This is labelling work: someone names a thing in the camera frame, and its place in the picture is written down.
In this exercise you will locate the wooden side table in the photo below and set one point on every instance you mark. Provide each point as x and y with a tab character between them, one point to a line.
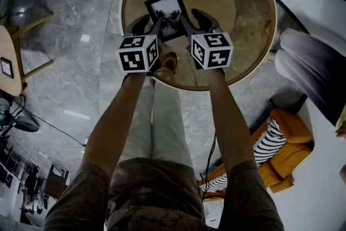
12	46

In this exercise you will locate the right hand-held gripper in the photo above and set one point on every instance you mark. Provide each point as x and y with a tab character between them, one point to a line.
213	48

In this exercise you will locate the black and white striped blanket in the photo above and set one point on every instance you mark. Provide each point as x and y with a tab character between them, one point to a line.
267	143

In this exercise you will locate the person's brown printed t-shirt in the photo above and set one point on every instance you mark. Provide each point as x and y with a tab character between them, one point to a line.
151	197

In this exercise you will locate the person's right shoe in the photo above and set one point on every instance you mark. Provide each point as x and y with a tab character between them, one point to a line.
169	62

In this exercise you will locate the dark grey round base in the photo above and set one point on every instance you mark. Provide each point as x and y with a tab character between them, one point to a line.
27	124

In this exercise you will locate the round glass-top table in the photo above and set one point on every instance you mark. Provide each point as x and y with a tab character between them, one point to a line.
243	21

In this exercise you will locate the black framed picture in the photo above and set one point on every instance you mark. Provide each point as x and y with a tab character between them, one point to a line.
167	8

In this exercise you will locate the orange sofa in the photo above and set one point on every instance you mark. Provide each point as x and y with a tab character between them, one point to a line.
294	129

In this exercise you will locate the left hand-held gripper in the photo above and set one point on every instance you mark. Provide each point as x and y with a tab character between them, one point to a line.
135	56

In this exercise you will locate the person's left forearm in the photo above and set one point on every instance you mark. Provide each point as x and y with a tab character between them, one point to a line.
116	121

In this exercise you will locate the person's light trousers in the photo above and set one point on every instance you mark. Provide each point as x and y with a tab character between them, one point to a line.
165	121

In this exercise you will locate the person's right forearm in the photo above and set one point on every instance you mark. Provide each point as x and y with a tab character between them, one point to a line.
229	121

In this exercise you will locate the small framed marker card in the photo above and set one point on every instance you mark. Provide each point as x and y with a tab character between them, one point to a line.
6	67

